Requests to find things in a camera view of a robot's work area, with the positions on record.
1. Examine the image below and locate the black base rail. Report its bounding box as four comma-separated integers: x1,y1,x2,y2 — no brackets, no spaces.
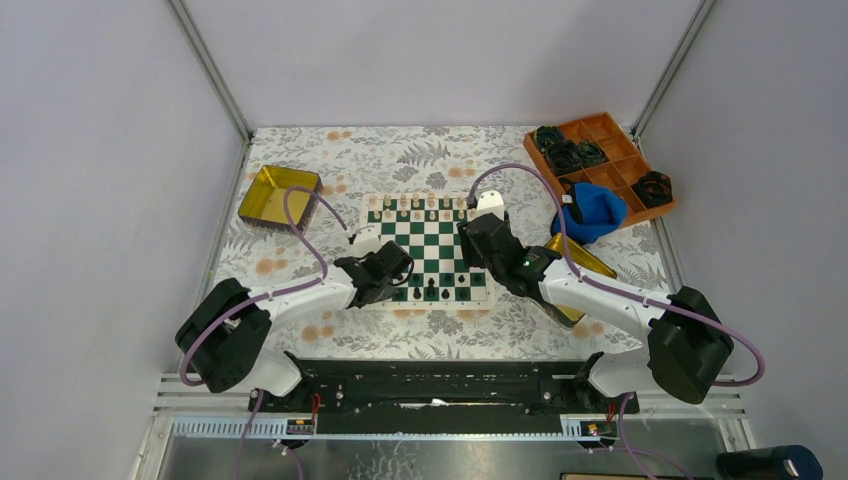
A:
248,357,707,439

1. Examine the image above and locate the green white chess board mat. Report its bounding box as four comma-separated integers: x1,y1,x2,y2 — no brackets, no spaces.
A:
360,191,496,310

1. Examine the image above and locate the gold tin lid left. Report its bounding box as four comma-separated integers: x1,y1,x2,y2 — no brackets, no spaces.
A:
237,165,323,234

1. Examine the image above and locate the orange compartment tray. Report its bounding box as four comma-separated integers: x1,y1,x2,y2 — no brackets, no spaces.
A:
523,112,676,228

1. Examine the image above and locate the gold tin box right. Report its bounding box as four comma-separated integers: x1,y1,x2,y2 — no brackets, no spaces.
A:
539,233,619,329

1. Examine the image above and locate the floral tablecloth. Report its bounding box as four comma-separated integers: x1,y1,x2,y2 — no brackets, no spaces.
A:
214,126,638,360

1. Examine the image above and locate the dark cylinder bottle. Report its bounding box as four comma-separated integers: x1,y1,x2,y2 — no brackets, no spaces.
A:
715,445,824,480

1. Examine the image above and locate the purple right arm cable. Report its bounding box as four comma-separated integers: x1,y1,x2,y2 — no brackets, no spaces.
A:
466,162,766,480

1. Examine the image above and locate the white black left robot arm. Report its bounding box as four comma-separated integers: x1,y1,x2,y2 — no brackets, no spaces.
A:
175,241,414,411

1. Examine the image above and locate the black hexagonal part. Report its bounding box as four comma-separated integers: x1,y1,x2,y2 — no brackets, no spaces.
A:
631,171,674,209

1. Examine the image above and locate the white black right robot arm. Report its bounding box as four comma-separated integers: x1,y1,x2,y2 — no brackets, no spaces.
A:
457,213,734,412

